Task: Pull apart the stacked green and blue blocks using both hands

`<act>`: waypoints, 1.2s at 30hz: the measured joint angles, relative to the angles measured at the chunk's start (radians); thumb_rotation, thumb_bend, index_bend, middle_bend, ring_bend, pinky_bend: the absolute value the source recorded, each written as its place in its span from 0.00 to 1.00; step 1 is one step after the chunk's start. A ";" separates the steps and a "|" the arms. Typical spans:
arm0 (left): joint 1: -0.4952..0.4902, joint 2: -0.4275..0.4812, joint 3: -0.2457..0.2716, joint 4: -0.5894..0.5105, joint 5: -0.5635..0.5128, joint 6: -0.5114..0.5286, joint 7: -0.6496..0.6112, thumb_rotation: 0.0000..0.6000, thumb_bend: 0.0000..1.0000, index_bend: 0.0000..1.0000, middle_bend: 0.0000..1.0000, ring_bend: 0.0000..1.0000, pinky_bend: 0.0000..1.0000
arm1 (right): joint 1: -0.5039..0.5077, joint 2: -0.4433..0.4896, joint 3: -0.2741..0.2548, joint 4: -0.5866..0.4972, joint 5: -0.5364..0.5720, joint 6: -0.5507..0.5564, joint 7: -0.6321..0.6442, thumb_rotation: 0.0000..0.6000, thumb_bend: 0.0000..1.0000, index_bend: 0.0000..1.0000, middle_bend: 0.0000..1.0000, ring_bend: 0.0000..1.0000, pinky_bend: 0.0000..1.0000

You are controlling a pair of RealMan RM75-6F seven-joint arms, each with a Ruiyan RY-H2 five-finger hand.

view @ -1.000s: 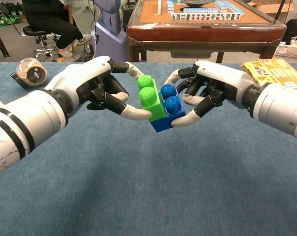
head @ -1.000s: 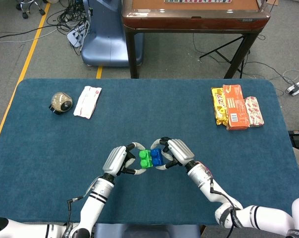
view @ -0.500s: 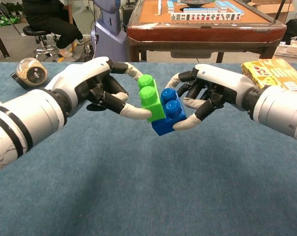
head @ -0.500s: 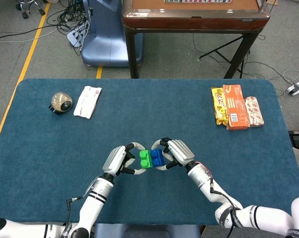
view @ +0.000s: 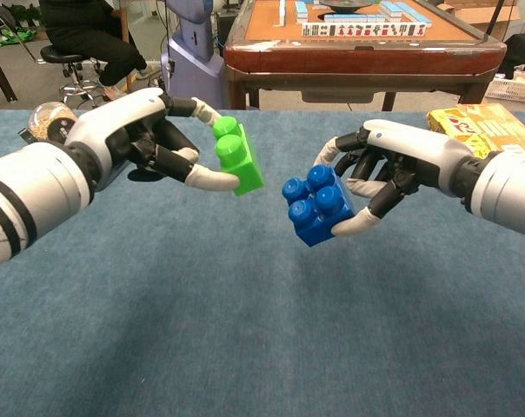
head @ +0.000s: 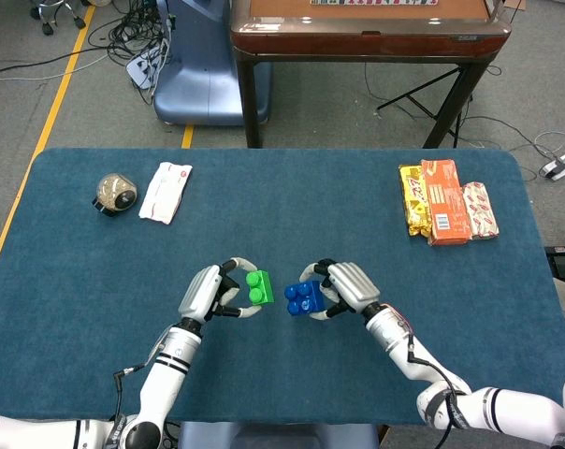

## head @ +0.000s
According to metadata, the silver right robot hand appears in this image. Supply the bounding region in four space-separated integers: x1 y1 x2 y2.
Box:
297 258 382 323

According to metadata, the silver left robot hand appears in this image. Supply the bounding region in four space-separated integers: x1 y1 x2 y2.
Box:
177 255 260 324

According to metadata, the blue toy brick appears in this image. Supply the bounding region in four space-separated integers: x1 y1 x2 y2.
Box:
283 279 328 318

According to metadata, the green toy brick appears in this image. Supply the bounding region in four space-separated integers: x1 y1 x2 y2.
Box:
244 269 276 308

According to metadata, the blue felt table cloth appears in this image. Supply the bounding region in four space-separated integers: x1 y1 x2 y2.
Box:
0 148 565 427

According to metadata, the yellow snack package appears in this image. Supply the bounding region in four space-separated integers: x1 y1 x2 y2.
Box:
398 164 434 239

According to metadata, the white pouch with red print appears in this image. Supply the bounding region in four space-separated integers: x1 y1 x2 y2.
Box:
138 162 194 226

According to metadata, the orange snack box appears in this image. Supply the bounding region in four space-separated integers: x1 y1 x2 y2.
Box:
420 158 473 247

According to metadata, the glass jar with black lid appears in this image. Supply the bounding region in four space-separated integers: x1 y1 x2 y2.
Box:
93 172 138 219

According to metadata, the beige snack packet red print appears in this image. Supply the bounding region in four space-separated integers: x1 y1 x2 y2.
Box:
460 181 500 242

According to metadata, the blue-grey robot torso base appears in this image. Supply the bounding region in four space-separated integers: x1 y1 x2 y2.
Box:
177 422 381 449

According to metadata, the white power strip with plugs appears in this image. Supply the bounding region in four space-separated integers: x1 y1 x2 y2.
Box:
125 39 171 90

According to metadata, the white power strip black plug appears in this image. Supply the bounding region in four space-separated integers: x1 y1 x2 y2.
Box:
538 150 565 181

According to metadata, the brown mahjong table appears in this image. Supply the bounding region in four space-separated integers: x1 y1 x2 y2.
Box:
229 0 513 150

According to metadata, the row of mahjong tiles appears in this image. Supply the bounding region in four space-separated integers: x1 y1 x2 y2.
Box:
309 0 439 7

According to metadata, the black swivel stool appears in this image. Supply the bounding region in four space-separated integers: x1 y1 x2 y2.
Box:
29 0 87 36

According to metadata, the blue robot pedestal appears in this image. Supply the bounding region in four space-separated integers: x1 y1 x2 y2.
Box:
152 0 273 127

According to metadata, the black cable bundle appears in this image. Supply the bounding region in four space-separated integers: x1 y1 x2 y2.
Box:
88 0 176 107

